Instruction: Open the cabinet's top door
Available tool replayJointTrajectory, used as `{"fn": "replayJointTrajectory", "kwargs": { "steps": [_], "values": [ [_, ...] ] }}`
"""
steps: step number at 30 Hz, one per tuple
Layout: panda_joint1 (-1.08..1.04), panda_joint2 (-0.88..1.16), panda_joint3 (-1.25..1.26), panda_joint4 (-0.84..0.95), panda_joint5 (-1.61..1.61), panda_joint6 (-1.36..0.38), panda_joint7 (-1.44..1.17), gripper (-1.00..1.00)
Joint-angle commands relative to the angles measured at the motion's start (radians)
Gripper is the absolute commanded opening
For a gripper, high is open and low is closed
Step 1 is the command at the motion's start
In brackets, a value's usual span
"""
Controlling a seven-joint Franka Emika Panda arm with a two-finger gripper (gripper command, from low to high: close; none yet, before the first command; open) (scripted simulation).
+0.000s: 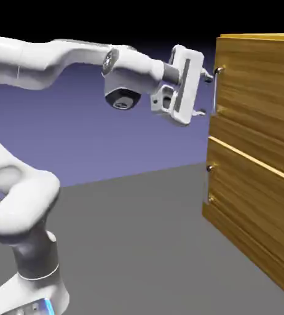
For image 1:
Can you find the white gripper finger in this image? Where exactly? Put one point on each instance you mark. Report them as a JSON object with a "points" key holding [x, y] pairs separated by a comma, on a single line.
{"points": [[199, 112], [207, 75]]}

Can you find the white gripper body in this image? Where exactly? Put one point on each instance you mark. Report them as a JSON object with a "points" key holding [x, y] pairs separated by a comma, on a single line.
{"points": [[187, 85]]}

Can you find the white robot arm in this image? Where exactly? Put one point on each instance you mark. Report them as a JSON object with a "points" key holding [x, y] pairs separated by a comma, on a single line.
{"points": [[70, 59]]}

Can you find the large wooden cabinet door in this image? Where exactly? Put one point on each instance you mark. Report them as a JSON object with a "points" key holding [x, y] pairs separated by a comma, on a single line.
{"points": [[257, 88]]}

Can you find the light wood cabinet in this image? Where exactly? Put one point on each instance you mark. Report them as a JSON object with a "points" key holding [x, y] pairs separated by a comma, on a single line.
{"points": [[255, 157]]}

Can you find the small wooden cabinet door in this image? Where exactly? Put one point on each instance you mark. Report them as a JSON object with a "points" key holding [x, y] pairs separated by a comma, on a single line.
{"points": [[252, 209]]}

